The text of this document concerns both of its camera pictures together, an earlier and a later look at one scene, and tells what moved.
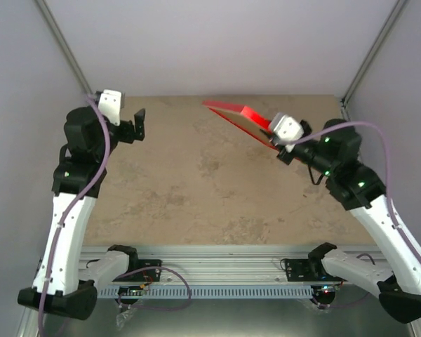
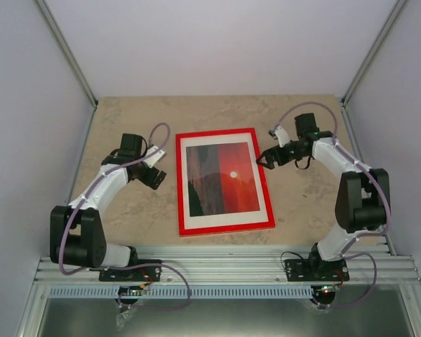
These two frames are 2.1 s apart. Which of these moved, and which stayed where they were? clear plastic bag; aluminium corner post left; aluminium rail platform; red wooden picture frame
Moved: red wooden picture frame
Stayed: aluminium corner post left; clear plastic bag; aluminium rail platform
